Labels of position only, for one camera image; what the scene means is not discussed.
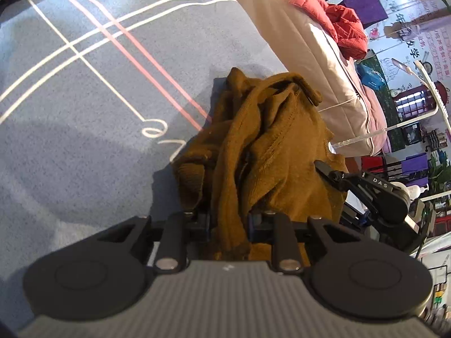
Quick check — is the pink quilt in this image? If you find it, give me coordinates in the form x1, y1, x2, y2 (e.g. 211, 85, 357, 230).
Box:
362, 86, 391, 156

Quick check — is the white wire rack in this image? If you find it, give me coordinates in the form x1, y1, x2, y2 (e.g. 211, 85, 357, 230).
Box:
330, 58, 450, 151

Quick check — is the blue item on sofa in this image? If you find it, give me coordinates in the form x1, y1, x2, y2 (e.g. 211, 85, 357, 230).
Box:
356, 63, 385, 91

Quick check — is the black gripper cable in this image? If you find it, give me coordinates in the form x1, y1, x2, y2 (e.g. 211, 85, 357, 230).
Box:
415, 214, 436, 258

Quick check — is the brown sweater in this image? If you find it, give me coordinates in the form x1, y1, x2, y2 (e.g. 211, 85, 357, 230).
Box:
173, 68, 346, 260

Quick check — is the red garment on sofa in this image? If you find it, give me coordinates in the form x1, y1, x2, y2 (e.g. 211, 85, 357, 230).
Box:
287, 0, 368, 60

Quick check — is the blue striped bed sheet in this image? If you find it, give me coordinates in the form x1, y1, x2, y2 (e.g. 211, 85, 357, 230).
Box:
1, 0, 284, 330

